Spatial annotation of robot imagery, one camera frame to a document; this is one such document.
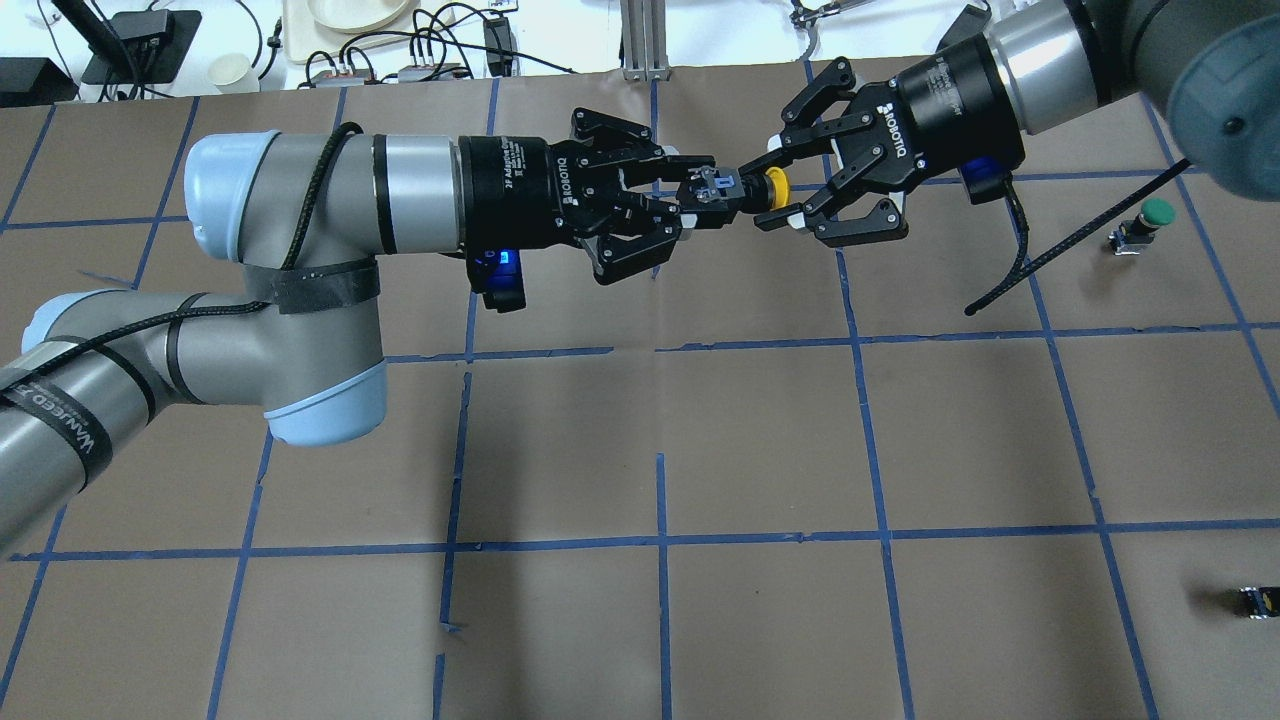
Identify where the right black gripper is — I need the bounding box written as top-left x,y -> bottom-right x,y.
739,35 -> 1025,249

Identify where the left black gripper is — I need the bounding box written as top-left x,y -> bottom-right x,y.
458,108 -> 726,284

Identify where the yellow push button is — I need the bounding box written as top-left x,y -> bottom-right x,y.
678,167 -> 791,218

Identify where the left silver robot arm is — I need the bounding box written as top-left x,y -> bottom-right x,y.
1,108 -> 716,552

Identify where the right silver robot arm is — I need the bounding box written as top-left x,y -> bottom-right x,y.
739,1 -> 1279,247

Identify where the green push button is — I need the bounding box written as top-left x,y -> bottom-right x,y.
1108,199 -> 1176,258

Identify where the small black button part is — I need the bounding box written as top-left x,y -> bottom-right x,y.
1236,585 -> 1280,620

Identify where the brown paper mat blue grid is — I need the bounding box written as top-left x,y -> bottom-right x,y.
0,58 -> 1280,720

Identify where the beige round plate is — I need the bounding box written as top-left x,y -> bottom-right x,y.
306,0 -> 413,35

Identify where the beige tray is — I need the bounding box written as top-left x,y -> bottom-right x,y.
282,1 -> 517,65

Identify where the white paper cup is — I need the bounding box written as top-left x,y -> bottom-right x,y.
206,53 -> 260,95

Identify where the aluminium frame post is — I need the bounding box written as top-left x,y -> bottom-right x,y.
620,0 -> 671,82

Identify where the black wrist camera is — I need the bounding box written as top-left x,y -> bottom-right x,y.
466,249 -> 526,313

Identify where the black camera stand base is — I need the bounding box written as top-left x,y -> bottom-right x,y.
63,5 -> 204,85

